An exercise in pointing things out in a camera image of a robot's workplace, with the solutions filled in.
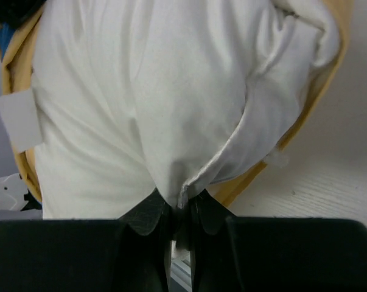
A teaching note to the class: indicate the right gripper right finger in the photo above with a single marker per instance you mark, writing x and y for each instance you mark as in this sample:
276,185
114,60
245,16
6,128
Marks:
231,253

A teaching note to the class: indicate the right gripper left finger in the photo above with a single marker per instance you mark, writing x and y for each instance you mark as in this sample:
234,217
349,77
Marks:
131,253

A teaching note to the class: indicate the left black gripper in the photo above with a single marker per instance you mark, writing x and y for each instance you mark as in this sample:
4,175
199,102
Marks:
15,13

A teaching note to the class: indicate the blue Pikachu pillowcase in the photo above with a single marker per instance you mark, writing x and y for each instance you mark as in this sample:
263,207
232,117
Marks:
16,76

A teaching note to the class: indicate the white pillow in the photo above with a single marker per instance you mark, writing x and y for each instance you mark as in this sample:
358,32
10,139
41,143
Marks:
155,106

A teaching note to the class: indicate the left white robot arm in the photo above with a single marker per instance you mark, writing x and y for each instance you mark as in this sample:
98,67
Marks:
18,112

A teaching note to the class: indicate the aluminium frame rail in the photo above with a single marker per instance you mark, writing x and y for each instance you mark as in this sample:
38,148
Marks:
180,269

